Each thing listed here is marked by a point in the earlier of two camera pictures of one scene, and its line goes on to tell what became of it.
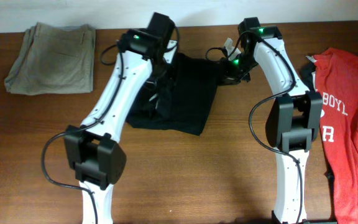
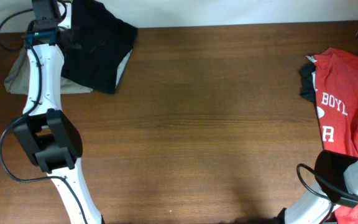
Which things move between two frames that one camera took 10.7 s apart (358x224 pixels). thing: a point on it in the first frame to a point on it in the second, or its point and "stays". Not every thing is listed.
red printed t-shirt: x=348 y=87 stays
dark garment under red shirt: x=306 y=75 stays
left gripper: x=167 y=81 to x=77 y=42
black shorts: x=196 y=84 to x=107 y=42
